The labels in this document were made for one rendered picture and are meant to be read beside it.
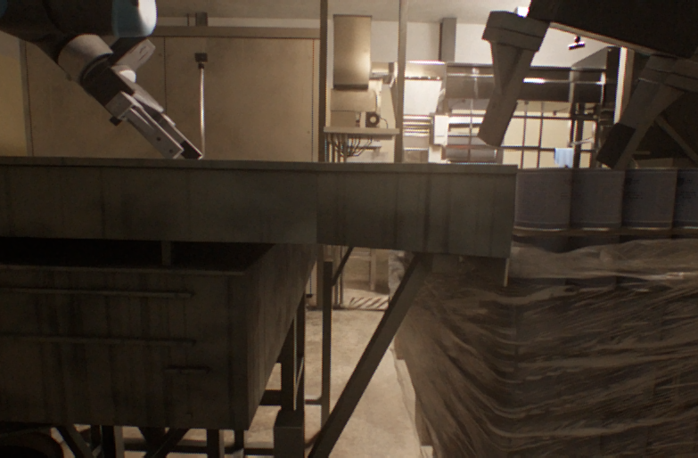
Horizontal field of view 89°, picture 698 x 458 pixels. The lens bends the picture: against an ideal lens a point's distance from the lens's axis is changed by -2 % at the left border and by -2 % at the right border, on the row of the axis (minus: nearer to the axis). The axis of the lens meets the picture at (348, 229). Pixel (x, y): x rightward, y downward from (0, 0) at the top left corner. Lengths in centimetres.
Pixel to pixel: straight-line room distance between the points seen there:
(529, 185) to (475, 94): 330
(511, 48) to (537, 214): 23
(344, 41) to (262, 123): 92
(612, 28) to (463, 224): 20
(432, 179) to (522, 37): 15
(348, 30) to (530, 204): 269
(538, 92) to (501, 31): 370
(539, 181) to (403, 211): 19
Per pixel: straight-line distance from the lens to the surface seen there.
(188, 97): 346
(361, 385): 53
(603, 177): 55
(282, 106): 323
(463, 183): 39
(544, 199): 51
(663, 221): 60
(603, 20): 37
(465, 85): 378
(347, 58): 302
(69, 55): 71
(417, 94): 371
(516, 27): 34
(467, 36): 973
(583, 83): 426
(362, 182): 40
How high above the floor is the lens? 114
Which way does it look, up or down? 7 degrees down
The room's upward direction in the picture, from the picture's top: 1 degrees clockwise
